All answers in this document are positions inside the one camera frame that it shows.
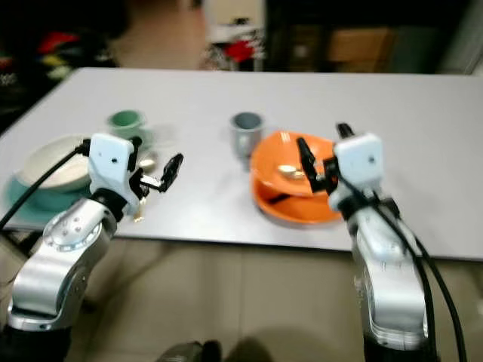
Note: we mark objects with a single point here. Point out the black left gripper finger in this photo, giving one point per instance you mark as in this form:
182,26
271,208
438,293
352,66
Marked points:
173,170
137,142

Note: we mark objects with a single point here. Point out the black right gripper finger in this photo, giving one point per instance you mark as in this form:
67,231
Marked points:
345,132
308,162

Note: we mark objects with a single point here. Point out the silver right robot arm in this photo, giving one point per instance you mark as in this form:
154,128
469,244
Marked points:
385,279

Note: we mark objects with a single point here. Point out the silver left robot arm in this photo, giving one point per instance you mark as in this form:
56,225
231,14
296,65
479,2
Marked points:
60,260

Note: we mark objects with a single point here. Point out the gold metal spoon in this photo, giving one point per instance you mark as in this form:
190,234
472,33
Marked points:
288,171
136,214

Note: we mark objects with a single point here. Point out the green ceramic cup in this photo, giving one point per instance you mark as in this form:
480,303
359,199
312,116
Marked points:
125,122

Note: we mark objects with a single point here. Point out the orange bowl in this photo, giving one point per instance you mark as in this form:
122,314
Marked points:
275,151

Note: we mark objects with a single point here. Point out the orange plate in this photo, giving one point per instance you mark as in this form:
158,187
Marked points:
294,213

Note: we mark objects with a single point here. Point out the grey ceramic cup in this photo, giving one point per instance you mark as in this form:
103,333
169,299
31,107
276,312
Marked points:
247,136

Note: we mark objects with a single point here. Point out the white bowl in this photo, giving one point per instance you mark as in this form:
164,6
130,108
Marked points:
53,162

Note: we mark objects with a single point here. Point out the brown cardboard box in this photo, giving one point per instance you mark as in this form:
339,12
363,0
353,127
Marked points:
362,45

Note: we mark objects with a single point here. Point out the teal plate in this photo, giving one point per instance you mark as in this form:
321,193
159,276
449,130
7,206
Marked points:
26,207

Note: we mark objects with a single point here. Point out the dark shelf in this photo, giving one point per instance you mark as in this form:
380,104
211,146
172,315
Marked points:
423,38

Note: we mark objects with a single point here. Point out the red and yellow bag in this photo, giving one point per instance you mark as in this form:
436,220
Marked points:
56,41

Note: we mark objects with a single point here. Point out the red and white cloth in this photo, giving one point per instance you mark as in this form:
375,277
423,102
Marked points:
238,51

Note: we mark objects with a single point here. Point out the white cabinet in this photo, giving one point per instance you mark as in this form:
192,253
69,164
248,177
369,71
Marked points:
234,15

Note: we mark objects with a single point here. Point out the grey robot foot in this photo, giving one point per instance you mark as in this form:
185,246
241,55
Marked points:
189,352

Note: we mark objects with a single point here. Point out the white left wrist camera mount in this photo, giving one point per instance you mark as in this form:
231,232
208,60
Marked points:
112,160

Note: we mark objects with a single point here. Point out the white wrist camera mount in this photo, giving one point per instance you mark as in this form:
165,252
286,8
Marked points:
112,160
358,162

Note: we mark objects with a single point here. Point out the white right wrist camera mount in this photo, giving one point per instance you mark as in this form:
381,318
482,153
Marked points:
358,162

